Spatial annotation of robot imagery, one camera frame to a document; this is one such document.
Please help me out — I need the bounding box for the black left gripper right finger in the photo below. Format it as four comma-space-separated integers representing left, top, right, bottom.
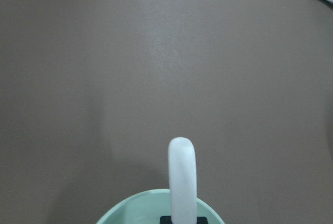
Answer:
197, 216, 208, 224

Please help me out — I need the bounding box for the mint green bowl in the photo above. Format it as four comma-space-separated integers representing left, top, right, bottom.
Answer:
98, 189, 224, 223

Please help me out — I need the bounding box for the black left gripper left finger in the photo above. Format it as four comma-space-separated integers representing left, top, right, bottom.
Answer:
159, 216, 172, 224

